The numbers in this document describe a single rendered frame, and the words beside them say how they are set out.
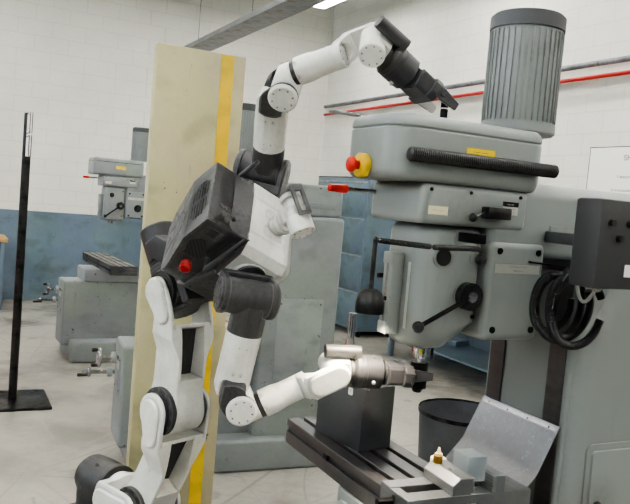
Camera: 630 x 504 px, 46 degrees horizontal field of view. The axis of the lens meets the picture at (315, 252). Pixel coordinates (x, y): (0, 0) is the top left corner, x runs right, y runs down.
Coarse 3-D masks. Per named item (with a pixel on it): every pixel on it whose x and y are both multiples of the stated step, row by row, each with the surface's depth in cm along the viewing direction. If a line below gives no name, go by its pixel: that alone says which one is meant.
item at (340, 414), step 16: (320, 400) 231; (336, 400) 224; (352, 400) 218; (368, 400) 215; (384, 400) 218; (320, 416) 230; (336, 416) 224; (352, 416) 217; (368, 416) 215; (384, 416) 219; (336, 432) 223; (352, 432) 217; (368, 432) 216; (384, 432) 219; (352, 448) 217; (368, 448) 217
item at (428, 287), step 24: (408, 240) 189; (432, 240) 185; (456, 240) 187; (408, 264) 188; (432, 264) 185; (456, 264) 188; (408, 288) 188; (432, 288) 186; (456, 288) 188; (408, 312) 188; (432, 312) 186; (456, 312) 190; (408, 336) 189; (432, 336) 189
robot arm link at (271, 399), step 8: (272, 384) 192; (280, 384) 190; (288, 384) 190; (296, 384) 189; (248, 392) 188; (256, 392) 192; (264, 392) 189; (272, 392) 189; (280, 392) 189; (288, 392) 189; (296, 392) 189; (256, 400) 189; (264, 400) 188; (272, 400) 188; (280, 400) 189; (288, 400) 189; (296, 400) 190; (264, 408) 188; (272, 408) 189; (280, 408) 190; (256, 416) 188; (264, 416) 190
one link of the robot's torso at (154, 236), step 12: (144, 228) 223; (156, 228) 221; (168, 228) 223; (144, 240) 223; (156, 240) 217; (156, 252) 217; (156, 264) 219; (180, 288) 210; (192, 300) 211; (204, 300) 215; (180, 312) 218; (192, 312) 222
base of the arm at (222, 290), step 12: (228, 276) 180; (240, 276) 186; (252, 276) 187; (264, 276) 189; (216, 288) 183; (228, 288) 178; (276, 288) 183; (216, 300) 181; (228, 300) 178; (276, 300) 182; (276, 312) 183
